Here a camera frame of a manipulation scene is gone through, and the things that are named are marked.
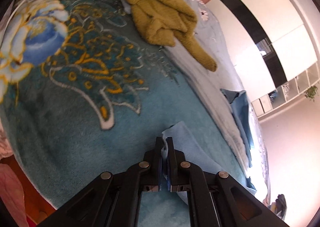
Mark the white and black wardrobe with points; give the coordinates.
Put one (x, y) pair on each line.
(274, 47)

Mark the teal floral plush blanket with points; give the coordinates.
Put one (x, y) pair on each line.
(96, 98)

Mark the light blue floral duvet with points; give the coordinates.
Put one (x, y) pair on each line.
(224, 96)

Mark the green potted plant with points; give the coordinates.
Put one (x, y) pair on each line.
(311, 93)

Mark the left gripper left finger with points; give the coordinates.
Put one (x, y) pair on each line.
(112, 199)

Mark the grey fuzzy garment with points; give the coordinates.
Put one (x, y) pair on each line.
(279, 207)

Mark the light blue fleece garment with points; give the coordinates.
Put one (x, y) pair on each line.
(200, 156)

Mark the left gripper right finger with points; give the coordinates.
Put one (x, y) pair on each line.
(215, 199)

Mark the olive knitted sweater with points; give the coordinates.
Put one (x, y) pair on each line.
(163, 22)

